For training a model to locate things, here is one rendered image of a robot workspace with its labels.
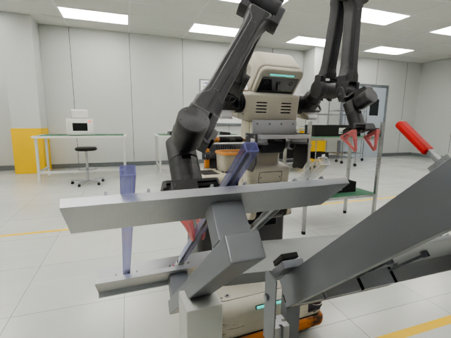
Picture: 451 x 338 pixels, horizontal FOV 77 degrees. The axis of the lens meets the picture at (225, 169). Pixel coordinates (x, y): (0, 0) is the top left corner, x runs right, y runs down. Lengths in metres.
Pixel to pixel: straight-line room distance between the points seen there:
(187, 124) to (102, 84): 6.73
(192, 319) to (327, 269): 0.25
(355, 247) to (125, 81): 6.89
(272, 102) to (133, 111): 6.01
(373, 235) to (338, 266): 0.10
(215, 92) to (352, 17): 0.79
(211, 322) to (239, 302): 0.93
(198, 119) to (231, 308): 1.06
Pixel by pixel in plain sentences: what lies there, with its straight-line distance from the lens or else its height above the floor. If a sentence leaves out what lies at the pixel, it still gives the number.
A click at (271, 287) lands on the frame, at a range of 0.69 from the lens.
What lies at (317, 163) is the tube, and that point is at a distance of 0.36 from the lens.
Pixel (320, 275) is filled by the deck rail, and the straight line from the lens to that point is 0.60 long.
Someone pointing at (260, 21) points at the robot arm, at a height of 1.33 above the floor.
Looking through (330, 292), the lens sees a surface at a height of 0.69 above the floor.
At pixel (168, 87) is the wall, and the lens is 7.25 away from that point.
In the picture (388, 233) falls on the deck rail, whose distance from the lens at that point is 0.46.
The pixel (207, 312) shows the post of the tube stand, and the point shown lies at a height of 0.80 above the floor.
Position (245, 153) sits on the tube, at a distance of 0.28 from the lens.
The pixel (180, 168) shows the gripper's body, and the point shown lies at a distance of 0.52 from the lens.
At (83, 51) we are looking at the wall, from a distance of 7.33.
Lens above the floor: 1.10
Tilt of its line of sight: 10 degrees down
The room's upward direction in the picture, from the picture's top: 1 degrees clockwise
